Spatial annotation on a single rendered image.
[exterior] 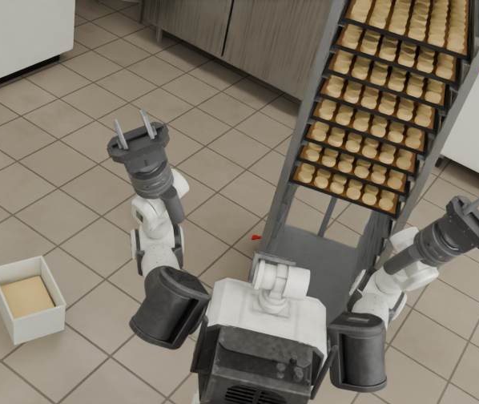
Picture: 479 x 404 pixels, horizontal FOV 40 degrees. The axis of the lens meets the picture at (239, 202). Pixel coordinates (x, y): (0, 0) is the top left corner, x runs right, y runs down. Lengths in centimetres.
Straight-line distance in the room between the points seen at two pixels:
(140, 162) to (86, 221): 206
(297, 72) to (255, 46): 34
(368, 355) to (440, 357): 184
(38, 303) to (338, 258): 141
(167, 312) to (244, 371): 22
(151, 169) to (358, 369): 61
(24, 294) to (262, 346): 174
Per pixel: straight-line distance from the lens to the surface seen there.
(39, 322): 282
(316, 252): 326
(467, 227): 138
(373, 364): 148
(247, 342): 138
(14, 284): 301
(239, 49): 447
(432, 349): 331
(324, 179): 246
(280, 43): 429
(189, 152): 392
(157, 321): 144
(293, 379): 135
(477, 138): 427
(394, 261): 148
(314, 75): 219
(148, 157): 133
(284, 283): 138
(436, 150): 227
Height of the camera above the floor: 229
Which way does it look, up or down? 39 degrees down
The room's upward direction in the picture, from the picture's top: 15 degrees clockwise
